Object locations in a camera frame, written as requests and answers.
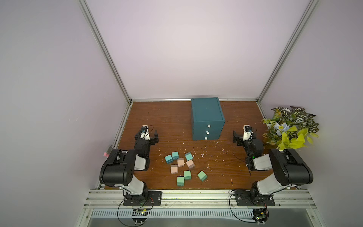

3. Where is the teal plug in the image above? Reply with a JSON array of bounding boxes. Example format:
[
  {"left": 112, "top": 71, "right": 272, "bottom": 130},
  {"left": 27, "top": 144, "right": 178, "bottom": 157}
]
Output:
[
  {"left": 165, "top": 155, "right": 174, "bottom": 164},
  {"left": 185, "top": 152, "right": 193, "bottom": 161},
  {"left": 172, "top": 151, "right": 179, "bottom": 160}
]

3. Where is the teal drawer cabinet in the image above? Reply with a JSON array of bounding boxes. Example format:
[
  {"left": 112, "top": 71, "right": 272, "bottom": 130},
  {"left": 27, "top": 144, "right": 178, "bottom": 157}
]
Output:
[{"left": 191, "top": 97, "right": 226, "bottom": 141}]

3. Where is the pink plug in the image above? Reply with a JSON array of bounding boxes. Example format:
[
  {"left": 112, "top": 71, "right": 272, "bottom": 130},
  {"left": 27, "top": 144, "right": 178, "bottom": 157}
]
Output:
[
  {"left": 186, "top": 159, "right": 195, "bottom": 169},
  {"left": 170, "top": 165, "right": 178, "bottom": 174},
  {"left": 177, "top": 158, "right": 185, "bottom": 167}
]

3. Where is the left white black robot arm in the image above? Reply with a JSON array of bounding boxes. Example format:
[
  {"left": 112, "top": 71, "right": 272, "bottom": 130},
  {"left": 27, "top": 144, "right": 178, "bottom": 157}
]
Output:
[{"left": 99, "top": 125, "right": 159, "bottom": 201}]

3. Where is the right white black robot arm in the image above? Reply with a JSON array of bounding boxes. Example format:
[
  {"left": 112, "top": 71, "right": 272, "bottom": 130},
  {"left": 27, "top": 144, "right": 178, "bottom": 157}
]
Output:
[{"left": 233, "top": 126, "right": 313, "bottom": 203}]

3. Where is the green plug right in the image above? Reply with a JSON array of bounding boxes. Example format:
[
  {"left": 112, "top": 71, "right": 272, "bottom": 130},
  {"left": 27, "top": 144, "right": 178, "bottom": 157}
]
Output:
[{"left": 197, "top": 171, "right": 208, "bottom": 182}]

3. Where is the green plug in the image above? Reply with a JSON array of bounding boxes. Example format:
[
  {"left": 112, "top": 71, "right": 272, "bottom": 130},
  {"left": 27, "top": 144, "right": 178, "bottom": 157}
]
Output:
[
  {"left": 183, "top": 170, "right": 192, "bottom": 180},
  {"left": 197, "top": 171, "right": 208, "bottom": 182},
  {"left": 176, "top": 176, "right": 184, "bottom": 187}
]

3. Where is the artificial potted plant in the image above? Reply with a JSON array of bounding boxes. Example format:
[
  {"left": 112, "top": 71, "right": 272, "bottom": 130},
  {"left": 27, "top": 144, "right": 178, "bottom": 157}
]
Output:
[{"left": 262, "top": 106, "right": 319, "bottom": 151}]

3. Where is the green plug bottom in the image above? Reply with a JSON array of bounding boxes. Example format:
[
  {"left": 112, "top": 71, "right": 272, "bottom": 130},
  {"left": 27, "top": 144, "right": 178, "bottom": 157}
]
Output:
[{"left": 176, "top": 176, "right": 184, "bottom": 187}]

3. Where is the green plug middle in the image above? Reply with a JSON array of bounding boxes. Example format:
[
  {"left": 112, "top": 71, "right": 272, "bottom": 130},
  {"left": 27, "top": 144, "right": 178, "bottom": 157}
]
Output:
[{"left": 183, "top": 170, "right": 192, "bottom": 180}]

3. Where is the left circuit board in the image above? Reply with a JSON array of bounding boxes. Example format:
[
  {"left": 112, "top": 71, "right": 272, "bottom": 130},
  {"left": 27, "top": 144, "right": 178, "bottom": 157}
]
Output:
[{"left": 131, "top": 209, "right": 149, "bottom": 226}]

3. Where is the circuit board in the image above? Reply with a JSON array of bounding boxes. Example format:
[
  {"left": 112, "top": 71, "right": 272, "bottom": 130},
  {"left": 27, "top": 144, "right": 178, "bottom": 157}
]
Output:
[
  {"left": 131, "top": 209, "right": 149, "bottom": 226},
  {"left": 252, "top": 208, "right": 269, "bottom": 225}
]

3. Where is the right circuit board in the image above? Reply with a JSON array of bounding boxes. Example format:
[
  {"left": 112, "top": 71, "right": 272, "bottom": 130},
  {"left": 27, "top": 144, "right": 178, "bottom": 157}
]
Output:
[{"left": 252, "top": 208, "right": 269, "bottom": 225}]

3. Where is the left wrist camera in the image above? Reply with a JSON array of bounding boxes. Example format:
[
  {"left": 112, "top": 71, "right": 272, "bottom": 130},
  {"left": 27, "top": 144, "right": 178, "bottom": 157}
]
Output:
[{"left": 140, "top": 125, "right": 150, "bottom": 141}]

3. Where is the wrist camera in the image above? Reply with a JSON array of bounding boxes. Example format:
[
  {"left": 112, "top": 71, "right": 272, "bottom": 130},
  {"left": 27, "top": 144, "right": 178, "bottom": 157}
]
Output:
[
  {"left": 140, "top": 125, "right": 150, "bottom": 141},
  {"left": 243, "top": 125, "right": 253, "bottom": 141}
]

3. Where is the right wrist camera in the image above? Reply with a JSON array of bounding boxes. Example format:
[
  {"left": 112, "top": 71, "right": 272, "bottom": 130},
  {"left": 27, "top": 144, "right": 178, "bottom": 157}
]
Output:
[{"left": 243, "top": 125, "right": 253, "bottom": 141}]

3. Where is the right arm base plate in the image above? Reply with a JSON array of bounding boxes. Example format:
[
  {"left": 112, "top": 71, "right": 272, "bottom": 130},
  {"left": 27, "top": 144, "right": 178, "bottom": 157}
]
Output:
[{"left": 234, "top": 190, "right": 276, "bottom": 207}]

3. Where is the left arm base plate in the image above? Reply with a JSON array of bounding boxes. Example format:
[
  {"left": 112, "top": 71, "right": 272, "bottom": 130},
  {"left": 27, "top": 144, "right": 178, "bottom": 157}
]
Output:
[{"left": 123, "top": 191, "right": 162, "bottom": 207}]

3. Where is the aluminium front rail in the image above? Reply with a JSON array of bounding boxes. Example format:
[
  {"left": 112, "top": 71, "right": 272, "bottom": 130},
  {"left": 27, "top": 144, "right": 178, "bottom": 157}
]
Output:
[{"left": 83, "top": 189, "right": 317, "bottom": 209}]

